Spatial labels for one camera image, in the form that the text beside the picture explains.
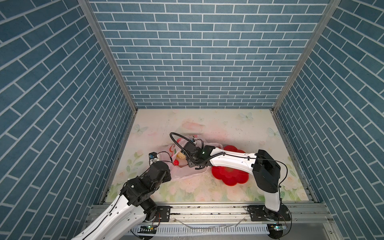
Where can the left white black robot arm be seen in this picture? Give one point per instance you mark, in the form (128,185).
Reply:
(130,208)

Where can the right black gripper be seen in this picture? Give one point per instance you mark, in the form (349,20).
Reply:
(190,163)

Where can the left metal corner post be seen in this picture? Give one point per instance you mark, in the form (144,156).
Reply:
(95,26)

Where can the red flower-shaped plate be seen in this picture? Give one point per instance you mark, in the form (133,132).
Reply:
(230,176)

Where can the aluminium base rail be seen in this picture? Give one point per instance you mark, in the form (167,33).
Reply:
(231,218)

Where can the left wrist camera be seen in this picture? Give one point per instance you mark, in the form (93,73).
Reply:
(153,156)

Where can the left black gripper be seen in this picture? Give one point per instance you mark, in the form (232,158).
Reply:
(168,175)

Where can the metal corner post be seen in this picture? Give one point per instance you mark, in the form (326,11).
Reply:
(95,26)
(318,30)

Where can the pink plastic bag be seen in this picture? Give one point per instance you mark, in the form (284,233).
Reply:
(182,171)

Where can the beige fake fruit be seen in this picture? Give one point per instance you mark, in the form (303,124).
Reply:
(180,156)

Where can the right metal corner post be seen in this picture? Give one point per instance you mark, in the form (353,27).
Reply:
(318,30)

